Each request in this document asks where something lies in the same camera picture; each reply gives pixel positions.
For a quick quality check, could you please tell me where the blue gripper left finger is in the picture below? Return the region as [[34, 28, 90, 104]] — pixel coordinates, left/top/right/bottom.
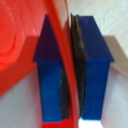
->
[[32, 13, 70, 123]]

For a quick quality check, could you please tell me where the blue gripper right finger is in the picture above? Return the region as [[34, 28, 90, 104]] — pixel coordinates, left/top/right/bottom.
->
[[69, 13, 115, 122]]

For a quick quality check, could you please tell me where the orange-red plastic bowl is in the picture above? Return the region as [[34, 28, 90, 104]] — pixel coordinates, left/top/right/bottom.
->
[[0, 0, 85, 128]]

